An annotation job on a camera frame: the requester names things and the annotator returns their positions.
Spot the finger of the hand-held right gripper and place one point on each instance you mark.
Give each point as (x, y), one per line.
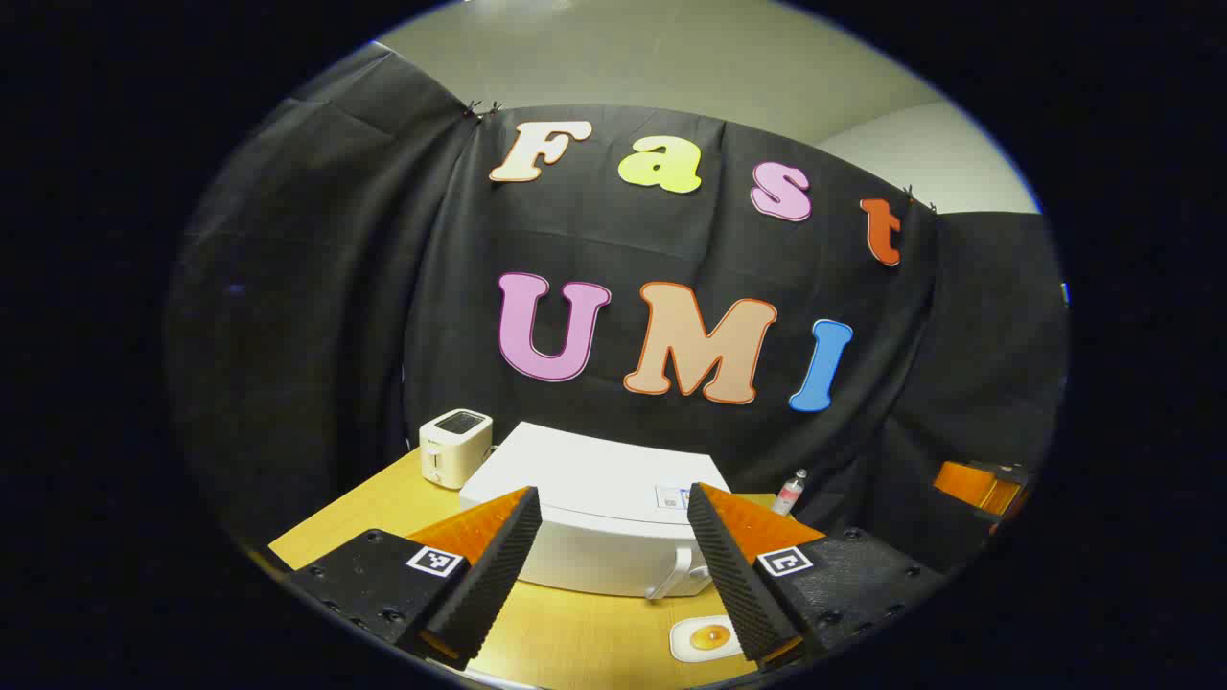
(968, 489)

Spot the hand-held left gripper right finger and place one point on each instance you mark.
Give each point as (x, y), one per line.
(729, 575)

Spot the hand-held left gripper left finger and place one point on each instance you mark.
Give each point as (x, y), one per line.
(498, 565)

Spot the brown sugared donut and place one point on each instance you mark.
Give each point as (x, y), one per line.
(711, 636)

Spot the white microwave oven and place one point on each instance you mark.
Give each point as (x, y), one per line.
(585, 479)

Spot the white square plate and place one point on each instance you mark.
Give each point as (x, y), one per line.
(682, 646)

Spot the small pink label bottle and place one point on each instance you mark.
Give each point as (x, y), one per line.
(789, 496)

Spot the white toaster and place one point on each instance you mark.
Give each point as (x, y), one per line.
(455, 450)

